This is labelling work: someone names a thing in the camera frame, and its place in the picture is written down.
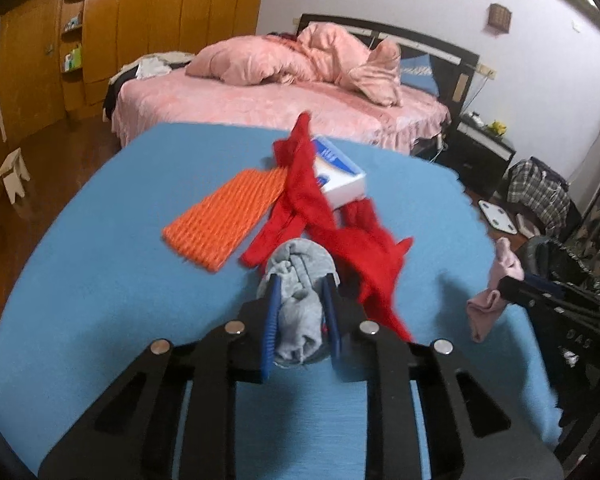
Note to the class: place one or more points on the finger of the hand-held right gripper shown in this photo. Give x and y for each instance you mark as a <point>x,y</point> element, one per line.
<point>547,288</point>
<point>525,296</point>

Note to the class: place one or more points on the brown wall lamp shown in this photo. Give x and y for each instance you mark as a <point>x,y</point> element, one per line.
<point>499,17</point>

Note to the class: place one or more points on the dark clothes pile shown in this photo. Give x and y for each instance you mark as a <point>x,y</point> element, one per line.
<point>116,85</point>

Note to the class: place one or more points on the small shelf items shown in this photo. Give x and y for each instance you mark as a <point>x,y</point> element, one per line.
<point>72,24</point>

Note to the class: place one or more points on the dark nightstand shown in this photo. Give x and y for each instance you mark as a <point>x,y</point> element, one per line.
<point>475,155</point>

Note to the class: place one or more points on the grey sock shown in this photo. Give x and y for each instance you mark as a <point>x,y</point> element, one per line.
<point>300,305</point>

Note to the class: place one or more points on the red cloth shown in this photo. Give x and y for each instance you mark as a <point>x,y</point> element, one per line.
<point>350,245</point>

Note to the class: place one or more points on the small wooden stool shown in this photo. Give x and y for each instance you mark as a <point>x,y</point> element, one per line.
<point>14,172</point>

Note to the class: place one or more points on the white desk phone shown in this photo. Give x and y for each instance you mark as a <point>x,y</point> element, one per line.
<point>475,118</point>

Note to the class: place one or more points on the yellow plush toy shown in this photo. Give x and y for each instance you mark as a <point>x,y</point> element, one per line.
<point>497,128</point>

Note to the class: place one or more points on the green bottles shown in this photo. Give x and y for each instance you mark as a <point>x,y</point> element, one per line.
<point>73,58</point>

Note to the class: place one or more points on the dark wooden headboard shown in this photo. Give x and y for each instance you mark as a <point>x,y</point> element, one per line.
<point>445,52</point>

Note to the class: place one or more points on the pink sock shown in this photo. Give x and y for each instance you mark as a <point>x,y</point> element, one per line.
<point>485,305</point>

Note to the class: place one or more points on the pink quilt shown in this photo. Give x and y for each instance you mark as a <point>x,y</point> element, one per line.
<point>280,60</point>

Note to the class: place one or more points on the bed with pink sheet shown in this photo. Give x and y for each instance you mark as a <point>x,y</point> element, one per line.
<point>280,105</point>

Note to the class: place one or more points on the flat grey scale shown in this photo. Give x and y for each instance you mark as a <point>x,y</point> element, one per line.
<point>528,226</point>

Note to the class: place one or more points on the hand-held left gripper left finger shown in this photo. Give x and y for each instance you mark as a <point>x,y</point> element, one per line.
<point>269,330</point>

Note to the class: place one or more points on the white bathroom scale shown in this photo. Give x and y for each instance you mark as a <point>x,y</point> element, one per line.
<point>497,216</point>

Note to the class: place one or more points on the dark purple cloth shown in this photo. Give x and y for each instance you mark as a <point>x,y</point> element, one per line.
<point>282,36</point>

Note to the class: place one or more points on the large blue pillow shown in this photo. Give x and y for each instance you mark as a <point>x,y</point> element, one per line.
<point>420,74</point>

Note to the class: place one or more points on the orange foam net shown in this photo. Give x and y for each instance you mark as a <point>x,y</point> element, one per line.
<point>220,215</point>

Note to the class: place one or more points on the white and blue box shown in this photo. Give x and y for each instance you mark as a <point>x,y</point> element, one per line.
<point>347,187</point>

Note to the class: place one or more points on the trash bin with black bag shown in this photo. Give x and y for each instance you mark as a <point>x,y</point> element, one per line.
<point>542,255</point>

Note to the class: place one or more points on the white cloth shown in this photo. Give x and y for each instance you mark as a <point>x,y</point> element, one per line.
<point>151,67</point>

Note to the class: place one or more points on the dark purple garment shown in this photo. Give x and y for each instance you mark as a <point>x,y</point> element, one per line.
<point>550,175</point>

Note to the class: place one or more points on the plaid cloth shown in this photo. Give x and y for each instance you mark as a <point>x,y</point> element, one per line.
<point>537,195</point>

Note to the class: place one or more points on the wooden wardrobe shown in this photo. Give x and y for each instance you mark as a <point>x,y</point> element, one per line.
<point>170,20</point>

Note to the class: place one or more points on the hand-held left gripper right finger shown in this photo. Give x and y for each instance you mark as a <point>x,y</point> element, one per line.
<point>331,330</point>

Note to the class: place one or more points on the wall socket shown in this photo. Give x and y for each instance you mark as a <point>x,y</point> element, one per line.
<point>486,70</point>

